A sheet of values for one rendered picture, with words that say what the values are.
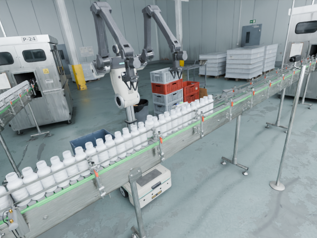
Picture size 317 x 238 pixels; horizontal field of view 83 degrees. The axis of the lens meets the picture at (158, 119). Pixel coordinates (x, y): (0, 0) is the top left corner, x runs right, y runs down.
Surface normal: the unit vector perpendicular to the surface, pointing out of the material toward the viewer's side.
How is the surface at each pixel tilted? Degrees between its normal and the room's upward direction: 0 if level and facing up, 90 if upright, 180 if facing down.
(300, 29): 90
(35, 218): 90
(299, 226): 0
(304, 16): 90
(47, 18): 90
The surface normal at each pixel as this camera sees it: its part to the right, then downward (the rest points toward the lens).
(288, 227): -0.09, -0.92
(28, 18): 0.65, 0.25
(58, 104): 0.38, 0.34
